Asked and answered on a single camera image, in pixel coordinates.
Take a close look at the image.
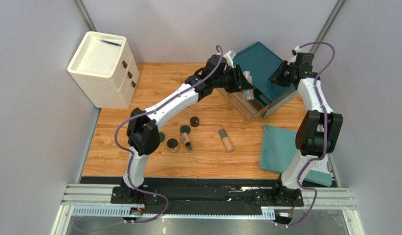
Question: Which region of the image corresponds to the beige foundation tube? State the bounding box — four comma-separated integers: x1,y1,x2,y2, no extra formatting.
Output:
218,128,234,152

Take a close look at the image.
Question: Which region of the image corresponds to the white paper label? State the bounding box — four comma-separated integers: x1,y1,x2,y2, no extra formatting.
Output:
311,154,330,174

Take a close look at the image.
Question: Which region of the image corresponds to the brown foundation bottle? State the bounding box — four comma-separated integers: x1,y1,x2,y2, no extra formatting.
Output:
180,132,193,152

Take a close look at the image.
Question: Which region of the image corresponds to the dark green round disc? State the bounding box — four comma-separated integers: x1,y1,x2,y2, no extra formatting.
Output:
159,132,166,142

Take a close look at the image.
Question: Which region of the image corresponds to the black pen on cabinet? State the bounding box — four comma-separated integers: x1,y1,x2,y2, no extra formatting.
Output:
101,39,122,47

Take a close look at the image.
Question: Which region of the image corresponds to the transparent smoky drawer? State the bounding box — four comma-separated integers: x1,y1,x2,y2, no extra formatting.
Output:
217,88,270,122

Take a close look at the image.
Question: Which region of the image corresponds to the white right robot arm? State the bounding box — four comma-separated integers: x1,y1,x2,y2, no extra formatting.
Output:
269,52,343,206

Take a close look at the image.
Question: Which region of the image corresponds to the aluminium mounting rail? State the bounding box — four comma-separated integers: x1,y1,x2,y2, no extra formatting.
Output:
62,184,356,219

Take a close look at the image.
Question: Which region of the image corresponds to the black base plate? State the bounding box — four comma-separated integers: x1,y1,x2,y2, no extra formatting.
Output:
110,186,304,207

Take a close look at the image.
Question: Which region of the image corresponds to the green round compact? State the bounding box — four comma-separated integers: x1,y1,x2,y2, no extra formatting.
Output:
180,125,191,134

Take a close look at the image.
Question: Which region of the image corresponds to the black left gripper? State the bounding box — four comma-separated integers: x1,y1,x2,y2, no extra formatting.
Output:
213,65,254,94

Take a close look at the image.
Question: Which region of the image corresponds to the teal flat box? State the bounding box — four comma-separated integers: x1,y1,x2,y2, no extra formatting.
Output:
259,125,332,187

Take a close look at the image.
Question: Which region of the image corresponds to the black-lid powder jar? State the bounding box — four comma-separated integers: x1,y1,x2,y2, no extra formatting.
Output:
166,138,179,153

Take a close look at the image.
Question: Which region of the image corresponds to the white three-drawer cabinet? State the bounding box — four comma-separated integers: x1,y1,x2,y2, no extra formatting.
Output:
67,31,139,109

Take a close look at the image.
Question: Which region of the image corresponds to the teal drawer organizer box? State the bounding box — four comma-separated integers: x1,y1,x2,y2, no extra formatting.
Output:
233,42,296,114

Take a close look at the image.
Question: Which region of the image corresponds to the clear plastic bottle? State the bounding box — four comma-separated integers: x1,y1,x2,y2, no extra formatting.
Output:
243,70,254,100

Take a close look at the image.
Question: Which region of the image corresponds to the dark brown small jar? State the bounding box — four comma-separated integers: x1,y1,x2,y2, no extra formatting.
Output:
190,117,200,127

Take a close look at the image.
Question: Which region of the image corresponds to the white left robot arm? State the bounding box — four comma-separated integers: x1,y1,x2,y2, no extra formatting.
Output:
111,55,253,204

